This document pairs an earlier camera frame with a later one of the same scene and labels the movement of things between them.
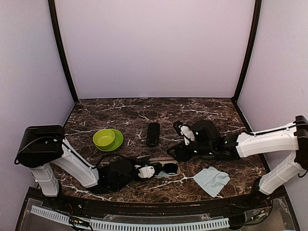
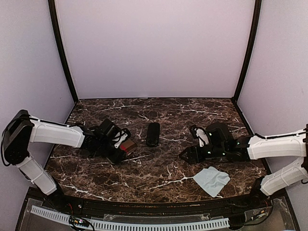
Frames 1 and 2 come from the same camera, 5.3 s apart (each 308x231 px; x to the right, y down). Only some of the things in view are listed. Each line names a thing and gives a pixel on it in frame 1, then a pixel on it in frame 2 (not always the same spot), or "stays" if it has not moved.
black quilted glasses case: (153, 134) stays
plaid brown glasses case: (165, 167) -> (128, 146)
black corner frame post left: (59, 43) stays
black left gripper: (129, 160) -> (118, 157)
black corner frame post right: (248, 59) stays
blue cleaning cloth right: (212, 180) stays
